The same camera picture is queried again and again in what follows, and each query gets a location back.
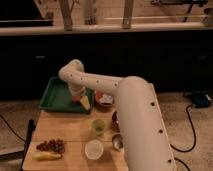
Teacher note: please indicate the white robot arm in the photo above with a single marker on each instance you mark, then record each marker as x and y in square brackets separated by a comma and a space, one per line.
[145, 139]

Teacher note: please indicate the orange apple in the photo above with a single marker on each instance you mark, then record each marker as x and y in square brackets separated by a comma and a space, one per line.
[75, 99]

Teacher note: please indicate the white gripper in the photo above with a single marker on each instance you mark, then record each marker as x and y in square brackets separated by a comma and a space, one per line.
[84, 101]

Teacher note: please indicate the grey folded cloth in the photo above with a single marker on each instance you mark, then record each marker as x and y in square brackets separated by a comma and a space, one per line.
[106, 99]

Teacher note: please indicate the orange plate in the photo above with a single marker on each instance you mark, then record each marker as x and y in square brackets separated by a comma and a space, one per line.
[98, 95]

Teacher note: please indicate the small metal cup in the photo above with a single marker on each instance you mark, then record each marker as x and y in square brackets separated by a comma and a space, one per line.
[117, 142]

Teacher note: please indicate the green plastic cup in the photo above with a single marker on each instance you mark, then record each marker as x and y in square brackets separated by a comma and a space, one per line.
[98, 126]

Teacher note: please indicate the green plastic tray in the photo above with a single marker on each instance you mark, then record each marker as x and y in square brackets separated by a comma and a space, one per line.
[57, 98]

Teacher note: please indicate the bunch of red grapes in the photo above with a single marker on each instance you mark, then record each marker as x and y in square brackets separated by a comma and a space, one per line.
[54, 145]

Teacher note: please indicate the dark brown bowl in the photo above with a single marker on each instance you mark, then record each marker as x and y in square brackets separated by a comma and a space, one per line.
[115, 123]

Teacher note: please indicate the yellow banana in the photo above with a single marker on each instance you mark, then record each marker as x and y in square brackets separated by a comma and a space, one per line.
[39, 156]

